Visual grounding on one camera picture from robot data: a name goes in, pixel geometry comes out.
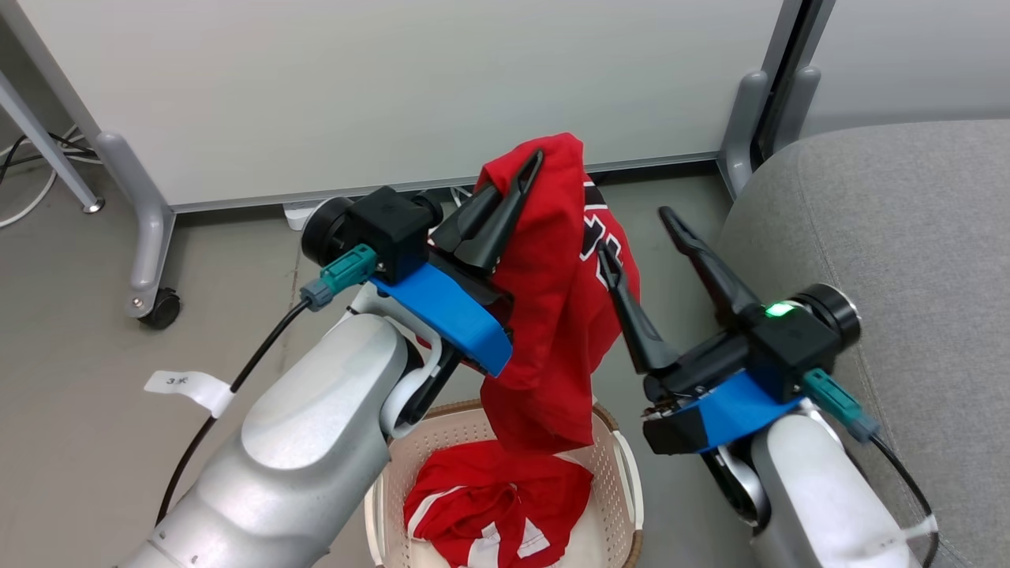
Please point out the large white partition panel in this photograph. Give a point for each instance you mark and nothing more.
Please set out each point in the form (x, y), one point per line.
(394, 79)

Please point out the red jersey black white print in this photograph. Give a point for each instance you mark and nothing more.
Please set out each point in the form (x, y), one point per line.
(552, 315)

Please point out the beige perforated laundry basket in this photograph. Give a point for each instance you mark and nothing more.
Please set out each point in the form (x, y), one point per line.
(611, 473)

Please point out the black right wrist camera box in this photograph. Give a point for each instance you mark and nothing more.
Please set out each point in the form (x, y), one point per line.
(797, 339)

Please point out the narrow white partition panel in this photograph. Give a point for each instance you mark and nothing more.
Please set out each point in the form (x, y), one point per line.
(907, 55)

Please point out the red garment white stripes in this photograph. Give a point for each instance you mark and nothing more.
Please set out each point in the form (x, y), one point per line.
(489, 489)

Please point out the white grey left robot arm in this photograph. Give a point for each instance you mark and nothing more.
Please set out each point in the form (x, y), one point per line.
(316, 418)

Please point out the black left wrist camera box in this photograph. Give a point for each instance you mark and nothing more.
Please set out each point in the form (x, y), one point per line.
(387, 225)

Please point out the grey partition foot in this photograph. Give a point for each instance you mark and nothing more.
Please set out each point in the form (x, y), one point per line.
(797, 102)
(742, 126)
(146, 221)

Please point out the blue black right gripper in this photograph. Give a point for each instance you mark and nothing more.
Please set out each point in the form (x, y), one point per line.
(710, 394)

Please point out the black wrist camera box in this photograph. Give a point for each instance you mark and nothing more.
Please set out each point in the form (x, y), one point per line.
(387, 225)
(797, 339)

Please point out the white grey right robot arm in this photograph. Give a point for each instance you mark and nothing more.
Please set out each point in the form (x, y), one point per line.
(821, 497)

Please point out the black caster wheel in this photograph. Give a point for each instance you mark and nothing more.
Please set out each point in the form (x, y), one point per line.
(162, 309)

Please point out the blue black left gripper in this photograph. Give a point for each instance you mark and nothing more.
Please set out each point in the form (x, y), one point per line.
(454, 315)

